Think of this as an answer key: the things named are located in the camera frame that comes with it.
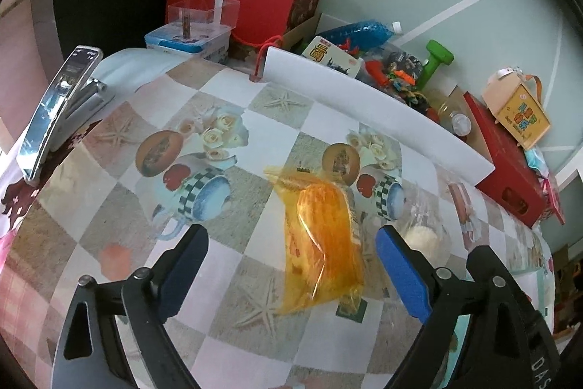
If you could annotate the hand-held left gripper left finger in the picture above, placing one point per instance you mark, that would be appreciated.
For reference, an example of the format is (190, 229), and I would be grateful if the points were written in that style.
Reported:
(182, 270)

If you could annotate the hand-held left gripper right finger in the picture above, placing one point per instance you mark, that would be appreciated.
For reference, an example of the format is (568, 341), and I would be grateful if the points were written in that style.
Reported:
(403, 275)

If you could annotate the orange snack packet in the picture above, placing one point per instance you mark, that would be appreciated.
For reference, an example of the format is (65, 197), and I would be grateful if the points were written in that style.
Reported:
(319, 243)

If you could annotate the round bun in clear packet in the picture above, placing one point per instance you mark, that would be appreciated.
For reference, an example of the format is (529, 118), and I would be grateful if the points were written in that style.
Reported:
(423, 236)

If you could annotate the large red box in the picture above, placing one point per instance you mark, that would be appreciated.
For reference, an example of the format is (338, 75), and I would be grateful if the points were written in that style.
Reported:
(505, 161)

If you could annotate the clear bottle white cap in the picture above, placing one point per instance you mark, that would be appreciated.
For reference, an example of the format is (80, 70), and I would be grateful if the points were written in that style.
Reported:
(460, 122)

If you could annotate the wet wipes packet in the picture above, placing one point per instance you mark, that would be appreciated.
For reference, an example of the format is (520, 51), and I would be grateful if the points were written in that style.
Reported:
(535, 161)

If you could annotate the pile of colourful toys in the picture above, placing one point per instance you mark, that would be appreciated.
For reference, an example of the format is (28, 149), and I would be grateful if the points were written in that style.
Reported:
(396, 74)

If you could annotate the green dumbbell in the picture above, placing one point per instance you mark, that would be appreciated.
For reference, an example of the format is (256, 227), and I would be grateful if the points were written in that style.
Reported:
(437, 61)

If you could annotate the clear plastic container stack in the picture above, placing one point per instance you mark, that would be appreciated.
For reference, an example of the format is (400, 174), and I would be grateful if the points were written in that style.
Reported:
(182, 42)

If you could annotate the yellow card game box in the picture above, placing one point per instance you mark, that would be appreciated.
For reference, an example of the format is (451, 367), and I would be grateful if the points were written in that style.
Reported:
(328, 54)

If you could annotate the blue bottle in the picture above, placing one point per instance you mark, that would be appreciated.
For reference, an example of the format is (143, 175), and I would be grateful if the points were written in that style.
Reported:
(364, 31)

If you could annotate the clear plastic box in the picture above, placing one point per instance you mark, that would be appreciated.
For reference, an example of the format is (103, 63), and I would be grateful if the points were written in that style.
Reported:
(205, 13)

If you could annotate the stack of red orange boxes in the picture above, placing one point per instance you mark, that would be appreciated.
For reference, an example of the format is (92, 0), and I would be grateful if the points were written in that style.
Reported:
(264, 10)

